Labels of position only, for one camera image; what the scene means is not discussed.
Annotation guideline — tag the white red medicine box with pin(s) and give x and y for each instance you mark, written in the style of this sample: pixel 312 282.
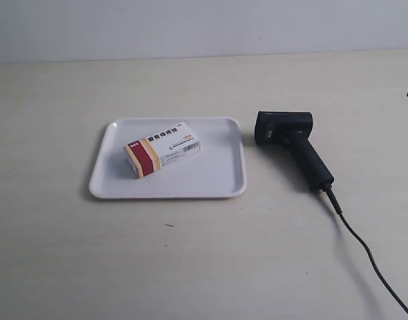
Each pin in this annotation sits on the white red medicine box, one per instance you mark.
pixel 158 150

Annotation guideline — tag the black handheld barcode scanner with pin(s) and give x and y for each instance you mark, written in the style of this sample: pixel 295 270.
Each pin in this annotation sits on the black handheld barcode scanner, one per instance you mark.
pixel 291 130

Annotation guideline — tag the white plastic tray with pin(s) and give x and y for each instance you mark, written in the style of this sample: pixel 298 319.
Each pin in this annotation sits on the white plastic tray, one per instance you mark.
pixel 216 171

